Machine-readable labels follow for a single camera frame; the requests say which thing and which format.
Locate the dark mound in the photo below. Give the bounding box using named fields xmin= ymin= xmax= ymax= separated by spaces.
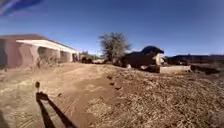
xmin=120 ymin=45 xmax=166 ymax=70

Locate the low concrete wall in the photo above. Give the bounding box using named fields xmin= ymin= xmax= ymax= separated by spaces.
xmin=159 ymin=65 xmax=192 ymax=75

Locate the red-brown dirt track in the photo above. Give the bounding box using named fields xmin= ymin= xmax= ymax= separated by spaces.
xmin=49 ymin=63 xmax=125 ymax=128

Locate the dry straw-covered ground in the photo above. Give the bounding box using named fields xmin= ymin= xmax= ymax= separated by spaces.
xmin=85 ymin=65 xmax=224 ymax=128

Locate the low building with white roof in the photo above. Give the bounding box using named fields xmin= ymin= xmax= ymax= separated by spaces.
xmin=0 ymin=34 xmax=81 ymax=70

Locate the bare-branched tree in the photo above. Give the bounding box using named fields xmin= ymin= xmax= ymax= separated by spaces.
xmin=98 ymin=32 xmax=132 ymax=64

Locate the pale dry ground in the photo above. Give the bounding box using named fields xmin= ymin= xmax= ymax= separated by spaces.
xmin=0 ymin=63 xmax=84 ymax=128

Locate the distant row of dark trees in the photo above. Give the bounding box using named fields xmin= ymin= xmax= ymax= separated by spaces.
xmin=166 ymin=54 xmax=224 ymax=67

